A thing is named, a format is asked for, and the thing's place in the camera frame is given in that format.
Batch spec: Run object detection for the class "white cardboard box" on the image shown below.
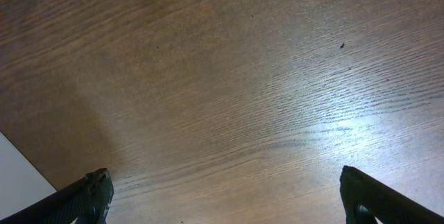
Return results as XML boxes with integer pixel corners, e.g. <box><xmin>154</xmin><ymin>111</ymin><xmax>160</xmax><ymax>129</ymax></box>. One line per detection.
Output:
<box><xmin>0</xmin><ymin>134</ymin><xmax>56</xmax><ymax>219</ymax></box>

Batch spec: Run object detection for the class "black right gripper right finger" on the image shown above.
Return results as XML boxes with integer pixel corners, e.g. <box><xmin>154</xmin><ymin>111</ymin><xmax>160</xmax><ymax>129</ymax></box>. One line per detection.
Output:
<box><xmin>340</xmin><ymin>166</ymin><xmax>443</xmax><ymax>224</ymax></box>

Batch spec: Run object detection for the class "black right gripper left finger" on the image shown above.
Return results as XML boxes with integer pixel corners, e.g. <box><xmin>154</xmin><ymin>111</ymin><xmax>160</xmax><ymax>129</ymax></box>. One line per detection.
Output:
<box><xmin>1</xmin><ymin>168</ymin><xmax>114</xmax><ymax>224</ymax></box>

